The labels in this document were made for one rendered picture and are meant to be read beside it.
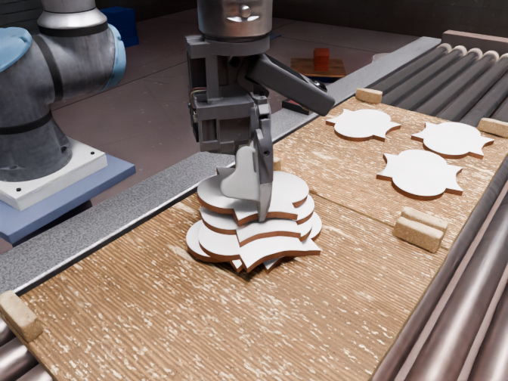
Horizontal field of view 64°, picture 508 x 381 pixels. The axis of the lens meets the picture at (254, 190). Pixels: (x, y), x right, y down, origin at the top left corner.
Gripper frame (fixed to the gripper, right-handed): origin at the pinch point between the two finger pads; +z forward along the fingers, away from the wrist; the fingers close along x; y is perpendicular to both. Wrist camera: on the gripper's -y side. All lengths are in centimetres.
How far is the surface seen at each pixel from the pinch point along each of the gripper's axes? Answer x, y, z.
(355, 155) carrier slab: -13.8, -22.8, 5.5
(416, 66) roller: -62, -68, 7
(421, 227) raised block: 10.0, -19.3, 2.6
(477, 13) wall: -381, -379, 66
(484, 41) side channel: -73, -101, 5
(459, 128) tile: -16.6, -46.6, 4.4
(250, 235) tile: 7.2, 2.4, 1.3
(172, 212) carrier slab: -5.4, 10.6, 5.6
